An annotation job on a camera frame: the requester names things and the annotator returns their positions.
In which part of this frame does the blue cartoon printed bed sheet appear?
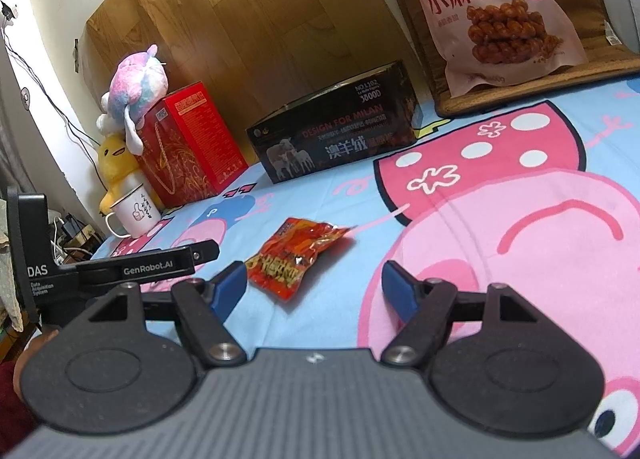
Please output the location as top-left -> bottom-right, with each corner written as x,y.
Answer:
92,74 -> 640,459

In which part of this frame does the red gift box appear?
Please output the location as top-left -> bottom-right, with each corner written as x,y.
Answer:
132,82 -> 250,208

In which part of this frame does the dark red cloth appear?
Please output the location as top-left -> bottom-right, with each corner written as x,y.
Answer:
0,361 -> 35,432

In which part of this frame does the white enamel mug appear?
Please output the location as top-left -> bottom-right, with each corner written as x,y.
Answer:
105,182 -> 162,239

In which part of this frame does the power strip with plugs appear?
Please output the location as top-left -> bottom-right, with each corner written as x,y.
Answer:
50,212 -> 103,261

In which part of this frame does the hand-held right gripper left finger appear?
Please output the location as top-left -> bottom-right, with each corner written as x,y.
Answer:
89,261 -> 248,369

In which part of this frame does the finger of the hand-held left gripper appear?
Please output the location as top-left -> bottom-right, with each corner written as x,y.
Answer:
191,240 -> 221,268

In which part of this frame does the black wall cable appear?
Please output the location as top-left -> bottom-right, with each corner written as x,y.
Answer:
0,0 -> 101,146

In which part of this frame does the yellow plush duck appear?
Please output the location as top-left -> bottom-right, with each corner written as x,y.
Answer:
97,134 -> 163,214

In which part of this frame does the red snack packet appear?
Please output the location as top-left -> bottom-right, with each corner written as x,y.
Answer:
246,219 -> 351,307

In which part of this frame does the brown cushion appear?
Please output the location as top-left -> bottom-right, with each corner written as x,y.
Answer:
393,0 -> 640,116

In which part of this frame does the wooden headboard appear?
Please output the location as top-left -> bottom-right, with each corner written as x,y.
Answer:
80,0 -> 428,175

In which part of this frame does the black cardboard box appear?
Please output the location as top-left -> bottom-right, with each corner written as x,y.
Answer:
246,59 -> 418,185

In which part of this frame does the light patterned cloth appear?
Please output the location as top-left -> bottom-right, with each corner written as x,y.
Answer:
0,234 -> 26,325

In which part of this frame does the pink and blue plush toy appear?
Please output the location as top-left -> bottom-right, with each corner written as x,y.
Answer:
96,45 -> 168,156

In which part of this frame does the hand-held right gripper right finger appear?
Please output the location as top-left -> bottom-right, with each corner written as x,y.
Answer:
381,261 -> 543,369

